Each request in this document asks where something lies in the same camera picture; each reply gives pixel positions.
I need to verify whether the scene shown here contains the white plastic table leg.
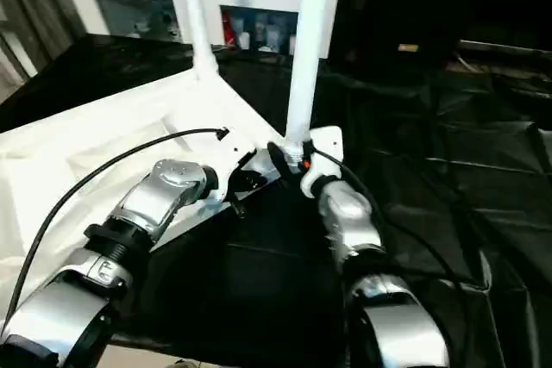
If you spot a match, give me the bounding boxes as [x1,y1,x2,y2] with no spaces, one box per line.
[176,0,220,81]
[283,0,336,163]

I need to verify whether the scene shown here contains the white plastic table top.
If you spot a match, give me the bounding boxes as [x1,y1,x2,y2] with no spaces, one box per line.
[0,68,298,326]

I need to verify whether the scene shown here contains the black work mat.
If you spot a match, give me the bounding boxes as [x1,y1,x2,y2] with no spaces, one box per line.
[0,31,552,368]

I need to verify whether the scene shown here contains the grey curtain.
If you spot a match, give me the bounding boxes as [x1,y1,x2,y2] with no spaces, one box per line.
[0,0,84,80]

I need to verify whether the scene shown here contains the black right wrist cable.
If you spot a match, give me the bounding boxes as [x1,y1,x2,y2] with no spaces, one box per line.
[310,143,480,300]

